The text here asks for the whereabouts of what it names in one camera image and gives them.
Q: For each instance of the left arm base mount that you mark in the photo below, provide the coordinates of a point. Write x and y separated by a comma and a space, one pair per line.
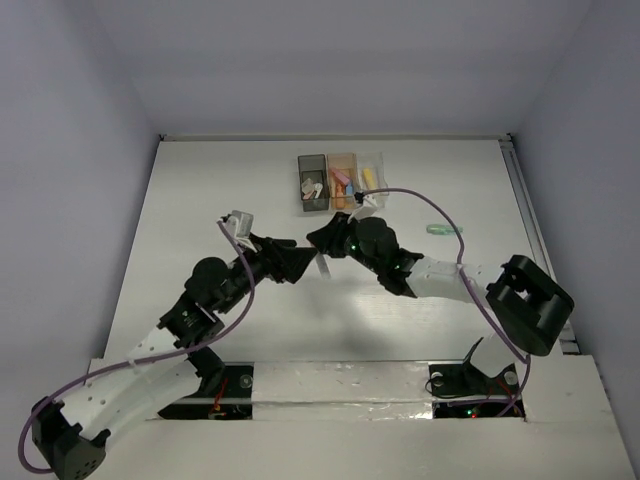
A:
232, 400

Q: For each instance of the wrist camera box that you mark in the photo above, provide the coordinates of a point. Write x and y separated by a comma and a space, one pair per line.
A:
367, 205
237, 226

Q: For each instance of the pink utility knife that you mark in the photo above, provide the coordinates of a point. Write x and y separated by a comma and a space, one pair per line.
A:
339, 176

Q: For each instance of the smoky grey plastic bin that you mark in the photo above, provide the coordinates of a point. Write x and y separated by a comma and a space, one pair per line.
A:
314, 166

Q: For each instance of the orange highlighter pen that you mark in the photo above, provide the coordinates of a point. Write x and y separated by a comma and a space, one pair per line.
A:
323, 267

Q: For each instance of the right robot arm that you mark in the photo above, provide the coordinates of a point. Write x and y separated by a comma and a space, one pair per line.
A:
526, 309

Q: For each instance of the clear plastic bin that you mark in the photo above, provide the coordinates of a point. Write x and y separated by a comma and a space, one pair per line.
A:
373, 161

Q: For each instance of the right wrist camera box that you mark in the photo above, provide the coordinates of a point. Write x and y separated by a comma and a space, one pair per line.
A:
367, 205

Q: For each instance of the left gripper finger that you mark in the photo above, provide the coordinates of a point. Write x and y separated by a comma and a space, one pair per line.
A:
274, 246
294, 261

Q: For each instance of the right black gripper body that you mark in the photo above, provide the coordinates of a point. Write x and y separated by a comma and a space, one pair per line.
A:
351, 241

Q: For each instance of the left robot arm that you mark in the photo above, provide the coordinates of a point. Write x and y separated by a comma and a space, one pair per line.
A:
73, 427

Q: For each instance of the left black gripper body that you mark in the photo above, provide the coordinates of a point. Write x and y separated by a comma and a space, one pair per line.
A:
273, 258

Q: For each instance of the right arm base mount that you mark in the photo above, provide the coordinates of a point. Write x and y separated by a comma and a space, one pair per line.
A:
461, 391

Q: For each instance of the green utility knife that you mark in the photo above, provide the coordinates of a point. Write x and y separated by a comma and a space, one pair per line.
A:
443, 230

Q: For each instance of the orange utility knife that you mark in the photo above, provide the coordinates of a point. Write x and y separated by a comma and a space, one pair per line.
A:
339, 198

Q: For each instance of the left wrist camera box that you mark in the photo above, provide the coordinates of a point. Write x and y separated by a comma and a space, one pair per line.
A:
237, 226

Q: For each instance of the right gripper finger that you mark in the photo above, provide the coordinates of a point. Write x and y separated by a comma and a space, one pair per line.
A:
331, 233
332, 251

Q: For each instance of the aluminium side rail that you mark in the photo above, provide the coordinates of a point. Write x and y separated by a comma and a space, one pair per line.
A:
531, 225

